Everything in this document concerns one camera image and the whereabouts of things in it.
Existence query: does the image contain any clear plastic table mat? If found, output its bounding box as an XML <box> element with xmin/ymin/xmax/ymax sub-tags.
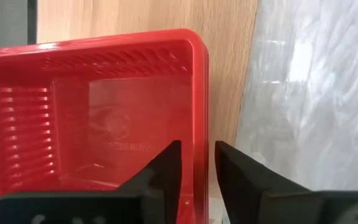
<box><xmin>222</xmin><ymin>0</ymin><xmax>358</xmax><ymax>224</ymax></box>

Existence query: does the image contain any red plastic basket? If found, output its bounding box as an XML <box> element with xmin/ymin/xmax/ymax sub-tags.
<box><xmin>0</xmin><ymin>28</ymin><xmax>210</xmax><ymax>224</ymax></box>

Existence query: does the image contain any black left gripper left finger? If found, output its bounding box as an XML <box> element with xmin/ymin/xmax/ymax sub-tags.
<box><xmin>0</xmin><ymin>139</ymin><xmax>183</xmax><ymax>224</ymax></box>

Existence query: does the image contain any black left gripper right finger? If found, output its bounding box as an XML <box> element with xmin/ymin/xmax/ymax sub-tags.
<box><xmin>214</xmin><ymin>140</ymin><xmax>358</xmax><ymax>224</ymax></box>

